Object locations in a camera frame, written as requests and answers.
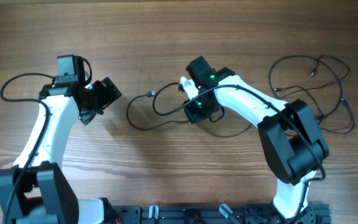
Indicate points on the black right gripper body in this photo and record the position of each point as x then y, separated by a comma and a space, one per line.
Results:
201, 109

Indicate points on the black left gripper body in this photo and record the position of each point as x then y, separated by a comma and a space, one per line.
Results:
99, 99

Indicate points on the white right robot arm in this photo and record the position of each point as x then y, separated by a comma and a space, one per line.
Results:
293, 144

